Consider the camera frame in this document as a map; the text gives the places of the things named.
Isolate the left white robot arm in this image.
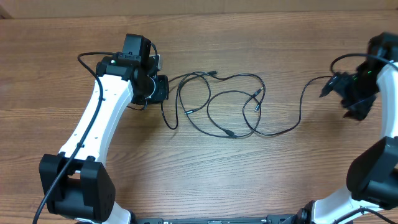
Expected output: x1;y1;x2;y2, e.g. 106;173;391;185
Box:
33;34;169;223

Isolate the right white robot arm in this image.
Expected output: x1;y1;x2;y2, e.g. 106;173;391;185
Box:
283;32;397;223

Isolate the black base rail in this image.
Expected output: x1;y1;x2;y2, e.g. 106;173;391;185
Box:
136;214;296;224

